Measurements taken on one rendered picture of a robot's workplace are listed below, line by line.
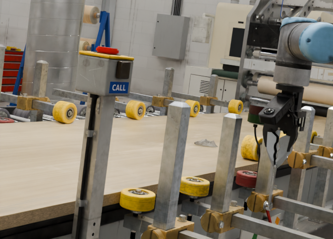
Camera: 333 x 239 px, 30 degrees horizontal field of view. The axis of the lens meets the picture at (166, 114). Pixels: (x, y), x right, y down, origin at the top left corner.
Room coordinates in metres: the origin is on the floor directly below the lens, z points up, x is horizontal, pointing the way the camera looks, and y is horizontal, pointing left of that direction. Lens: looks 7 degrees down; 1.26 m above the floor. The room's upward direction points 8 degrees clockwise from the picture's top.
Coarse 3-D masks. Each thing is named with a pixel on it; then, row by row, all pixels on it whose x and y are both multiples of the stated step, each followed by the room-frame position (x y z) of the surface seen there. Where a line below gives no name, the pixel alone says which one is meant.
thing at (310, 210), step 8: (240, 192) 1.78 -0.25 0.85; (248, 192) 1.77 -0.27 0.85; (280, 200) 1.72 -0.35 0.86; (288, 200) 1.71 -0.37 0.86; (280, 208) 1.72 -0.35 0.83; (288, 208) 1.70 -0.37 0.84; (296, 208) 1.69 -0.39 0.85; (304, 208) 1.68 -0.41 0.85; (312, 208) 1.67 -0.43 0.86; (320, 208) 1.66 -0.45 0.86; (312, 216) 1.66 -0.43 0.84; (320, 216) 1.65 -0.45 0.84; (328, 216) 1.64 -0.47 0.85
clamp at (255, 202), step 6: (252, 192) 1.71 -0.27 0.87; (276, 192) 1.74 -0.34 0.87; (282, 192) 1.78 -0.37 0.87; (252, 198) 1.69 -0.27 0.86; (258, 198) 1.68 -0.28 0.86; (264, 198) 1.69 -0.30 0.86; (252, 204) 1.69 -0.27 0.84; (258, 204) 1.68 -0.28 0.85; (252, 210) 1.69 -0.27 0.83; (258, 210) 1.68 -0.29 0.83; (264, 210) 1.69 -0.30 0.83
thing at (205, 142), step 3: (198, 141) 2.22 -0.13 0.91; (201, 141) 2.24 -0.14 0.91; (204, 141) 2.24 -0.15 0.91; (207, 141) 2.24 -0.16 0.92; (210, 141) 2.24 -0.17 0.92; (213, 141) 2.23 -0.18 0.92; (198, 144) 2.22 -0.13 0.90; (201, 144) 2.22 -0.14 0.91; (204, 144) 2.21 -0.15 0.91; (207, 144) 2.22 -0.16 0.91; (210, 144) 2.22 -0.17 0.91; (213, 144) 2.23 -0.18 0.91
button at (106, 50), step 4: (96, 48) 1.08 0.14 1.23; (100, 48) 1.07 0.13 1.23; (104, 48) 1.07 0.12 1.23; (108, 48) 1.07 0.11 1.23; (112, 48) 1.08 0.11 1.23; (100, 52) 1.07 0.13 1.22; (104, 52) 1.07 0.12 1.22; (108, 52) 1.07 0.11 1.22; (112, 52) 1.07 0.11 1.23; (116, 52) 1.08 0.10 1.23
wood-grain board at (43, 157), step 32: (0, 128) 2.02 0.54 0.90; (32, 128) 2.10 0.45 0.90; (64, 128) 2.19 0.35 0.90; (128, 128) 2.40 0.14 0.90; (160, 128) 2.52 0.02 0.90; (192, 128) 2.65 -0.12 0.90; (256, 128) 2.95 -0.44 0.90; (320, 128) 3.33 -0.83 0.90; (0, 160) 1.56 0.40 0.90; (32, 160) 1.61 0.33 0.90; (64, 160) 1.66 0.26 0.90; (128, 160) 1.78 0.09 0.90; (160, 160) 1.84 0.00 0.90; (192, 160) 1.91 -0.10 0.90; (0, 192) 1.26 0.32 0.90; (32, 192) 1.29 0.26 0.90; (64, 192) 1.33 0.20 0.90; (0, 224) 1.11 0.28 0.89
